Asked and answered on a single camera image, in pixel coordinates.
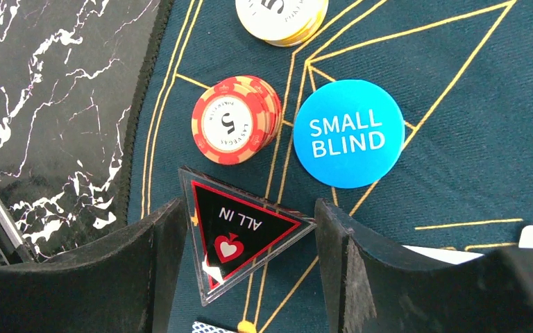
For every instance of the round blue poker mat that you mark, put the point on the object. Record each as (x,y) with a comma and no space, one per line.
(462,74)

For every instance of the dealt card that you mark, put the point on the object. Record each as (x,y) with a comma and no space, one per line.
(200,327)

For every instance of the red poker chip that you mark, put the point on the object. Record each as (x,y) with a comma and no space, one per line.
(235,119)

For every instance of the cream poker chip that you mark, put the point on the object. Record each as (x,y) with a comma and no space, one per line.
(281,23)

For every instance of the red triangle marker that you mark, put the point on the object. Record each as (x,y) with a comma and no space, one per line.
(234,232)

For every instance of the face-up diamonds card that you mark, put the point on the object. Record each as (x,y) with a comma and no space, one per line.
(443,255)

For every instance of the blue small blind button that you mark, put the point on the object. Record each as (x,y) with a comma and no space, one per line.
(349,133)

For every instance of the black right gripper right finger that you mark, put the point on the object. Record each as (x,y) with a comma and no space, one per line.
(373,284)

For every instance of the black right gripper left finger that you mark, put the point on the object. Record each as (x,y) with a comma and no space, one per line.
(122,282)

